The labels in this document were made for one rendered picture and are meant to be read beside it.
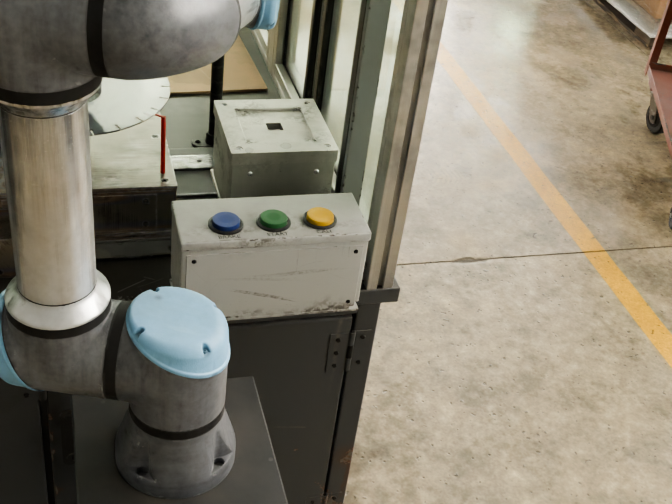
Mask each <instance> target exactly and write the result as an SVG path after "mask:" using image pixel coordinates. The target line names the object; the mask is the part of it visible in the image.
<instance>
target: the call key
mask: <svg viewBox="0 0 672 504"><path fill-rule="evenodd" d="M306 219H307V221H308V222H310V223H311V224H313V225H317V226H328V225H330V224H332V223H333V220H334V215H333V213H332V212H331V211H330V210H329V209H326V208H323V207H314V208H311V209H310V210H308V212H307V217H306Z"/></svg>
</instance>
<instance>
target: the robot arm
mask: <svg viewBox="0 0 672 504"><path fill-rule="evenodd" d="M279 5H280V0H0V143H1V152H2V160H3V169H4V178H5V186H6V195H7V203H8V212H9V220H10V229H11V237H12V246H13V255H14V263H15V272H16V276H15V277H14V278H13V279H12V280H11V281H10V283H9V284H8V286H7V288H6V289H5V290H3V291H2V292H1V294H0V378H1V379H2V380H4V381H5V382H7V383H9V384H11V385H15V386H21V387H26V388H27V389H30V390H33V391H53V392H60V393H67V394H75V395H82V396H89V397H97V398H104V399H112V400H119V401H126V402H129V407H128V409H127V412H126V414H125V416H124V418H123V420H122V422H121V425H120V427H119V429H118V431H117V435H116V439H115V460H116V465H117V468H118V470H119V472H120V474H121V475H122V477H123V478H124V479H125V480H126V482H128V483H129V484H130V485H131V486H132V487H134V488H135V489H137V490H138V491H140V492H142V493H145V494H147V495H150V496H153V497H157V498H163V499H184V498H190V497H194V496H197V495H200V494H203V493H205V492H207V491H209V490H211V489H213V488H214V487H216V486H217V485H218V484H220V483H221V482H222V481H223V480H224V479H225V478H226V476H227V475H228V474H229V472H230V470H231V468H232V466H233V463H234V460H235V450H236V438H235V433H234V429H233V427H232V424H231V422H230V419H229V417H228V414H227V412H226V409H225V396H226V382H227V368H228V362H229V359H230V344H229V329H228V324H227V321H226V318H225V316H224V315H223V313H222V311H220V310H219V309H218V308H217V307H216V305H215V304H214V303H213V302H212V301H211V300H209V299H208V298H206V297H205V296H203V295H201V294H199V293H197V292H194V291H192V290H188V289H185V288H179V287H158V288H157V289H156V291H155V292H154V291H152V290H147V291H145V292H143V293H141V294H140V295H138V296H137V297H136V298H135V299H134V300H133V301H132V302H128V301H122V300H115V299H111V289H110V285H109V282H108V280H107V279H106V277H105V276H104V275H103V274H102V273H101V272H99V271H98V270H97V269H96V258H95V238H94V218H93V198H92V177H91V157H90V137H89V116H88V98H89V97H90V96H92V95H93V94H94V93H96V91H97V90H98V89H99V88H100V86H101V84H102V80H103V77H104V78H111V79H121V80H150V79H157V78H164V77H169V76H174V75H178V74H182V73H186V72H190V71H193V70H196V69H199V68H202V67H204V66H207V65H209V64H211V63H213V62H214V61H216V60H218V59H219V58H221V57H222V56H223V55H224V54H225V53H227V51H228V50H229V49H230V48H231V47H232V46H233V44H234V42H235V41H236V39H237V37H238V34H239V31H240V29H241V28H243V27H246V28H249V29H250V30H255V29H263V30H270V29H272V28H274V26H275V25H276V22H277V18H278V12H279Z"/></svg>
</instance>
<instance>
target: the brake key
mask: <svg viewBox="0 0 672 504"><path fill-rule="evenodd" d="M212 226H213V227H214V228H216V229H218V230H220V231H233V230H236V229H238V228H239V227H240V218H239V217H238V216H237V215H236V214H234V213H231V212H219V213H217V214H215V215H214V216H213V218H212Z"/></svg>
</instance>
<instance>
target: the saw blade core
mask: <svg viewBox="0 0 672 504"><path fill-rule="evenodd" d="M169 96H170V83H169V80H168V78H167V77H164V78H157V79H150V80H121V79H111V78H104V77H103V80H102V88H101V90H100V91H99V92H98V93H97V94H95V95H94V96H92V97H89V98H88V116H89V136H93V134H94V136H96V135H103V134H108V133H113V132H117V131H120V129H121V130H124V129H127V128H130V127H133V126H136V125H138V124H140V123H142V121H143V122H144V121H146V120H148V119H150V118H151V117H153V116H154V115H155V114H156V113H158V112H159V111H160V110H161V109H162V108H163V107H164V106H165V105H166V103H167V101H168V99H169ZM144 112H146V113H149V114H151V115H152V116H148V115H145V114H142V113H144ZM136 118H138V119H136ZM116 126H118V128H117V127H116ZM91 131H93V134H92V133H91Z"/></svg>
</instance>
